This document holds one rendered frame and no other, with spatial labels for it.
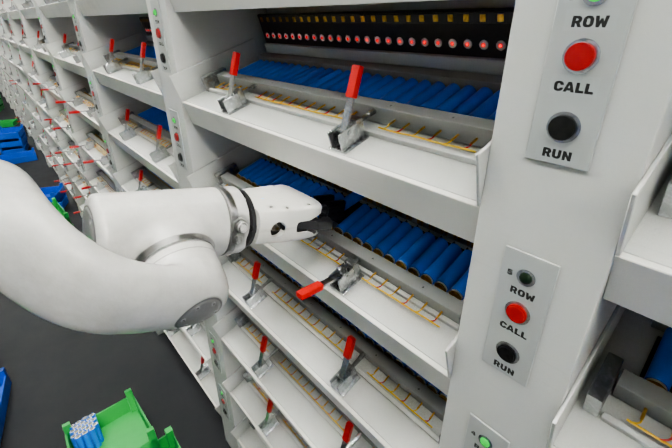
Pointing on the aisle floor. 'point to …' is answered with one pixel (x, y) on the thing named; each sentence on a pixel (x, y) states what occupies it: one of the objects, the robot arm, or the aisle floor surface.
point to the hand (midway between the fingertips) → (328, 207)
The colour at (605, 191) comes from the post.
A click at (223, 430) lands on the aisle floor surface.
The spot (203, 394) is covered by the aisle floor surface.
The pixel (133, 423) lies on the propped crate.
